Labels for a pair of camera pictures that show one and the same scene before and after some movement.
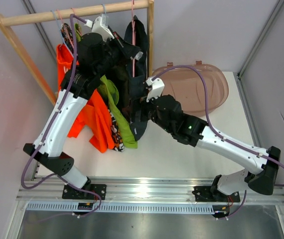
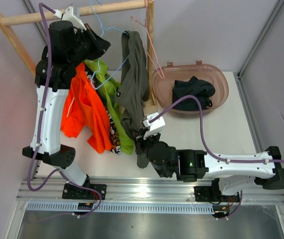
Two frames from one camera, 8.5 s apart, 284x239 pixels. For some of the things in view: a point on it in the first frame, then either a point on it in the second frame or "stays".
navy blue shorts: x=136 y=81 → x=204 y=90
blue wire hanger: x=104 y=8 → x=104 y=30
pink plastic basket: x=186 y=86 stays
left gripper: x=124 y=48 → x=99 y=45
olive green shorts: x=119 y=73 → x=135 y=89
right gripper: x=140 y=104 → x=140 y=142
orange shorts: x=92 y=116 stays
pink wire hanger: x=133 y=36 → x=153 y=48
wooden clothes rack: x=6 y=22 stays
